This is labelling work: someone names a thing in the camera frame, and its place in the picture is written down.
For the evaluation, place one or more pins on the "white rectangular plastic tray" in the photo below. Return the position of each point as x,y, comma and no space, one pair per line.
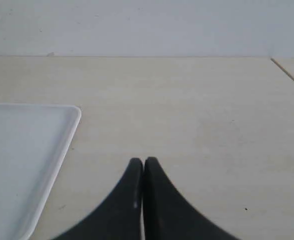
34,140

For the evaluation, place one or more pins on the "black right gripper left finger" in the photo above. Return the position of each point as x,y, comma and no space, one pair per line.
118,217

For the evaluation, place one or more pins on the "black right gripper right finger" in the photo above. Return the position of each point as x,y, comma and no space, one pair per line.
167,215

